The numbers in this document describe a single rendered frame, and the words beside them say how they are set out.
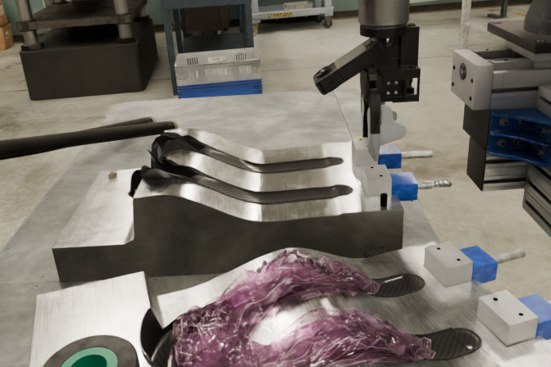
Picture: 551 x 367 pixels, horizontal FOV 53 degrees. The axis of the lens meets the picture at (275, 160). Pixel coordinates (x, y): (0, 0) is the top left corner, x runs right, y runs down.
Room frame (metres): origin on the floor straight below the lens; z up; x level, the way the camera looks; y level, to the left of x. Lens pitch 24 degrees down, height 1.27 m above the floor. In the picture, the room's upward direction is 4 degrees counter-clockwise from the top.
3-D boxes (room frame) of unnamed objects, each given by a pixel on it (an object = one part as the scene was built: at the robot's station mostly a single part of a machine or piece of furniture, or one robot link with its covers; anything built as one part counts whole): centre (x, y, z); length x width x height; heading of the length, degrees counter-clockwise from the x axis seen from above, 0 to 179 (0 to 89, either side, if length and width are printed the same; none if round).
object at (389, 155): (0.86, -0.20, 0.89); 0.13 x 0.05 x 0.05; 90
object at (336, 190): (0.80, 0.06, 0.92); 0.35 x 0.16 x 0.09; 90
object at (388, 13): (0.86, -0.18, 1.13); 0.08 x 0.08 x 0.05
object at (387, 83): (0.86, -0.18, 1.05); 0.09 x 0.08 x 0.12; 89
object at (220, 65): (4.02, 0.38, 0.28); 0.61 x 0.41 x 0.15; 94
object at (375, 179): (0.75, -0.20, 0.89); 0.13 x 0.05 x 0.05; 89
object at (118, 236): (0.81, 0.07, 0.87); 0.50 x 0.26 x 0.14; 90
